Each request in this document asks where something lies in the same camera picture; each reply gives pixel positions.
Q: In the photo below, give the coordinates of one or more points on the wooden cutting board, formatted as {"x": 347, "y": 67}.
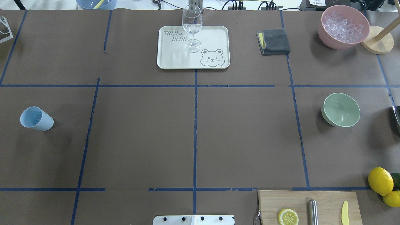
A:
{"x": 329, "y": 206}

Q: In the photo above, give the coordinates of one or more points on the light blue plastic cup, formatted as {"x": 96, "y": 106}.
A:
{"x": 35, "y": 118}

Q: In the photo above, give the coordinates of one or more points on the wooden cup stand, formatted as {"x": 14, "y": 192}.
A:
{"x": 379, "y": 40}

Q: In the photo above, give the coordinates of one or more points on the cream bear serving tray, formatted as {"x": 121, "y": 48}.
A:
{"x": 214, "y": 52}

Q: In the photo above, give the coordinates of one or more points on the green bowl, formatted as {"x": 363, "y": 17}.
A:
{"x": 340, "y": 110}

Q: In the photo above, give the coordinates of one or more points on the clear wine glass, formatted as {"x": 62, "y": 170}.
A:
{"x": 192, "y": 22}

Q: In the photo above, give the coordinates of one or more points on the green lime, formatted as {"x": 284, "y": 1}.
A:
{"x": 396, "y": 179}

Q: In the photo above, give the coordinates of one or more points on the pink bowl of ice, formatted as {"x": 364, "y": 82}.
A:
{"x": 342, "y": 27}

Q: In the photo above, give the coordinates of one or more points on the yellow plastic knife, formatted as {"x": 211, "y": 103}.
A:
{"x": 344, "y": 213}

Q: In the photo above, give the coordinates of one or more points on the whole yellow lemon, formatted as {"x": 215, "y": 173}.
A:
{"x": 380, "y": 181}

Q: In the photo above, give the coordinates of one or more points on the white wire rack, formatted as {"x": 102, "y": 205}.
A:
{"x": 5, "y": 30}

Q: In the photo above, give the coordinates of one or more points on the steel cylindrical handle tool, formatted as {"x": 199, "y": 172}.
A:
{"x": 313, "y": 212}

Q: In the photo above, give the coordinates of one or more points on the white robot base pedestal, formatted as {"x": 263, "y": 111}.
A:
{"x": 194, "y": 220}

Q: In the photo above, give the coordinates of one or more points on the lemon half slice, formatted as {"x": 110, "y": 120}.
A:
{"x": 288, "y": 216}

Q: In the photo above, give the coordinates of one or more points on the blue bowl on side table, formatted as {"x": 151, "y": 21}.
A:
{"x": 97, "y": 4}

